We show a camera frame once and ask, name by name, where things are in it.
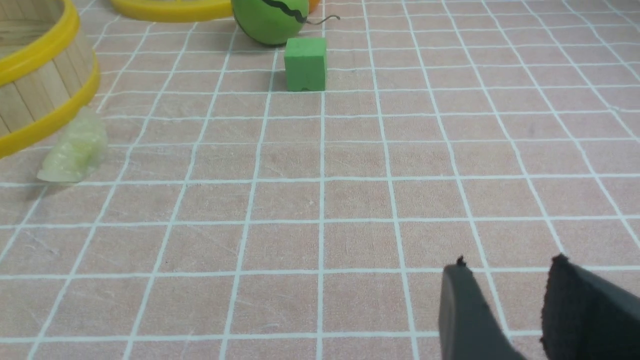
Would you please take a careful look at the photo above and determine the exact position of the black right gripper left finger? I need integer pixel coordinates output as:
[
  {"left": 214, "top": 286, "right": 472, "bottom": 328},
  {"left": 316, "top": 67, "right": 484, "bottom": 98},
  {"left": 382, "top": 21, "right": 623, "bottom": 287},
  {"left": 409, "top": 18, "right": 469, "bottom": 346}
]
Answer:
[{"left": 438, "top": 256, "right": 524, "bottom": 360}]

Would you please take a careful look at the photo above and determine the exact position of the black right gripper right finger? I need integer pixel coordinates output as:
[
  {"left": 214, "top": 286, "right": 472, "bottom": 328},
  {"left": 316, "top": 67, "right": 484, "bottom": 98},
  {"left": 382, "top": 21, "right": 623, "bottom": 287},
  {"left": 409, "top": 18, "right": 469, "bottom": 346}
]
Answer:
[{"left": 541, "top": 254, "right": 640, "bottom": 360}]

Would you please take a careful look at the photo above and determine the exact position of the pale green dumpling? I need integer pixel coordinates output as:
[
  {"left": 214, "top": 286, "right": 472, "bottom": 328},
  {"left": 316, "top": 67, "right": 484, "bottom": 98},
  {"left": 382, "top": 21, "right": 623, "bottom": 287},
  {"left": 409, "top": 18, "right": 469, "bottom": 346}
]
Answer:
[{"left": 36, "top": 106, "right": 108, "bottom": 183}]

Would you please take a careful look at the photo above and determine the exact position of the bamboo steamer lid yellow rim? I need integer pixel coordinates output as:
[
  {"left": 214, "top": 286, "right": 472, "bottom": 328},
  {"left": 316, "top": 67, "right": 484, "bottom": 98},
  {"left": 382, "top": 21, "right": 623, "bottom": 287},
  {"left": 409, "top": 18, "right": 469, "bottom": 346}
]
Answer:
[{"left": 110, "top": 0, "right": 233, "bottom": 23}]

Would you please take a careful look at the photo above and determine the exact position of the bamboo steamer tray yellow rim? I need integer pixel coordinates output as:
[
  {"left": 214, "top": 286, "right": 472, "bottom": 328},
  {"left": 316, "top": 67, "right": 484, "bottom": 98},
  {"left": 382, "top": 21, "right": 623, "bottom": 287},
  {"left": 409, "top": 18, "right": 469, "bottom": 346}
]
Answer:
[{"left": 0, "top": 0, "right": 101, "bottom": 158}]

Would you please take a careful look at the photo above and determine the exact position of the pink checkered tablecloth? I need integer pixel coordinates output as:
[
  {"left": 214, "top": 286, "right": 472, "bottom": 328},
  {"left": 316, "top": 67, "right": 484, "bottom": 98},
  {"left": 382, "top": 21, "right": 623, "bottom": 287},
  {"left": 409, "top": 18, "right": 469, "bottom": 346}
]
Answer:
[{"left": 1, "top": 0, "right": 639, "bottom": 360}]

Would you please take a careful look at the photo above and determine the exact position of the green foam cube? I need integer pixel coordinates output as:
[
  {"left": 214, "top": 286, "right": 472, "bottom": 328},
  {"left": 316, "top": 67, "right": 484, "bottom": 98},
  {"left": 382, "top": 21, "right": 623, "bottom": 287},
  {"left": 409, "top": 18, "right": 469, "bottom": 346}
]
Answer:
[{"left": 284, "top": 37, "right": 328, "bottom": 92}]

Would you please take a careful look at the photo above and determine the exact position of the orange toy pear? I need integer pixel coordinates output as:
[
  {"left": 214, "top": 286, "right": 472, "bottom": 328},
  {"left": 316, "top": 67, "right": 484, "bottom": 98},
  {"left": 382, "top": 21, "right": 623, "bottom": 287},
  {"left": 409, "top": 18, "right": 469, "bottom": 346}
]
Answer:
[{"left": 308, "top": 0, "right": 322, "bottom": 14}]

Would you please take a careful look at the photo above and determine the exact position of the green toy watermelon ball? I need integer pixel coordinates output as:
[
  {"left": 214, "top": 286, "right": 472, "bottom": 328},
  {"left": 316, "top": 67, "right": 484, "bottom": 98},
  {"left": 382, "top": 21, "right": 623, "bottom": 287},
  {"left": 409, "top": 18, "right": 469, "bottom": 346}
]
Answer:
[{"left": 230, "top": 0, "right": 341, "bottom": 47}]

